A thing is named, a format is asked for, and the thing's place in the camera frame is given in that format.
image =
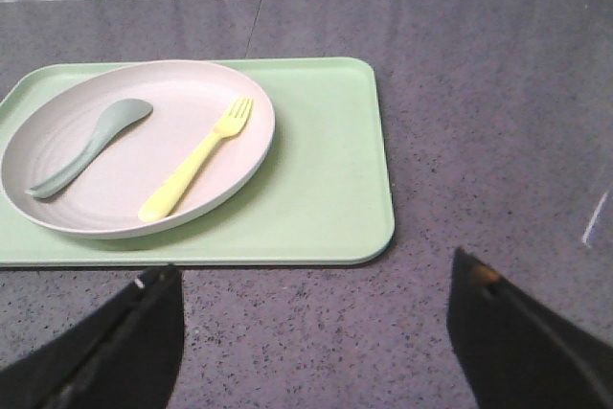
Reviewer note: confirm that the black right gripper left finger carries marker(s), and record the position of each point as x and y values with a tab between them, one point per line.
126	354

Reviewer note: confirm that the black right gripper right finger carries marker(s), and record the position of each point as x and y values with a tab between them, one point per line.
517	353

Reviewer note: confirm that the beige round plate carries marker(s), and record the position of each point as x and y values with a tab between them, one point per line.
187	98

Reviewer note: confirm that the yellow plastic fork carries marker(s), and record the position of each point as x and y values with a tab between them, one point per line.
164	199

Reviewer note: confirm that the green plastic spoon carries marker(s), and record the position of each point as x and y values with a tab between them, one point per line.
116	118

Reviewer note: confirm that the light green tray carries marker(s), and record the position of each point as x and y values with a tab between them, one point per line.
321	195

